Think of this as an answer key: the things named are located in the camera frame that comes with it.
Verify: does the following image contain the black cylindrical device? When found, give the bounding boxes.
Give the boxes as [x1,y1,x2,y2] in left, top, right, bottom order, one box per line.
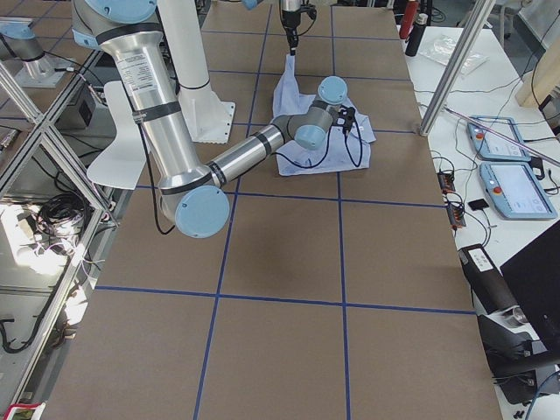
[458,244,519,314]

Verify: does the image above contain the light blue striped shirt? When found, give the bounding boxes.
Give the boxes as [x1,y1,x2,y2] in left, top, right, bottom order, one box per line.
[272,54,375,177]

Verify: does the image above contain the black monitor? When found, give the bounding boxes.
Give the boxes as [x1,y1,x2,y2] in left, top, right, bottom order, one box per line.
[500,223,560,351]

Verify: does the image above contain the teach pendant tablet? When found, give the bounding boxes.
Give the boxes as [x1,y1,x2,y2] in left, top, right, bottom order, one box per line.
[467,115,530,163]
[479,162,557,221]

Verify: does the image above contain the white plastic chair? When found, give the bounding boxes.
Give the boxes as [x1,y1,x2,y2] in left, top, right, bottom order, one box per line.
[87,80,146,190]

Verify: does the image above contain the grey aluminium frame post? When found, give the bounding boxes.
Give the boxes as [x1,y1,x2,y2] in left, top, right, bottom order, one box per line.
[418,0,495,137]

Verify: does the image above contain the left teach pendant tablet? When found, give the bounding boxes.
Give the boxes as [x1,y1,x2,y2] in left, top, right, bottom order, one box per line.
[467,115,530,163]

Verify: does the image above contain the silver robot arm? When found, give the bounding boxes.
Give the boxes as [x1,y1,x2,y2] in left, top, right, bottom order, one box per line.
[72,1,347,238]
[278,0,318,56]

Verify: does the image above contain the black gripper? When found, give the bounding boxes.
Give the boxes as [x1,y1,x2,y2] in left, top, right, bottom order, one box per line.
[280,6,317,56]
[334,105,356,134]

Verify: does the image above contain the right teach pendant tablet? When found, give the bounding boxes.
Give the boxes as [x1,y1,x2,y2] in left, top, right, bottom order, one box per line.
[479,162,557,221]

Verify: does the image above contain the red bottle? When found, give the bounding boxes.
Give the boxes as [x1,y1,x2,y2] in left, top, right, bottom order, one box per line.
[399,0,419,40]

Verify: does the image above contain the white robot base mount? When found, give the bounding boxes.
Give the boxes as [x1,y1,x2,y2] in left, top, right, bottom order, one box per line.
[157,0,235,144]

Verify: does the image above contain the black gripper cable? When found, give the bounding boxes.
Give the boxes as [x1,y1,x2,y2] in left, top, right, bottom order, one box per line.
[279,117,368,172]

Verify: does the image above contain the second robot base joint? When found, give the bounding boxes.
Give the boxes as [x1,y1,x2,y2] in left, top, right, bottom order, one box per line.
[1,22,54,80]

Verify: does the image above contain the black bottle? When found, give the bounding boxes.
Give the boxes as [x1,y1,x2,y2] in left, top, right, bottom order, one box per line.
[404,13,429,57]

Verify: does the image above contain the orange circuit board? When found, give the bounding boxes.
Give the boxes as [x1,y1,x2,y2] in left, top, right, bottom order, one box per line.
[437,171,456,193]

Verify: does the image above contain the black cable bundle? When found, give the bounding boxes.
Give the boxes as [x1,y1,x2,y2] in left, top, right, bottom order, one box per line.
[34,192,95,246]

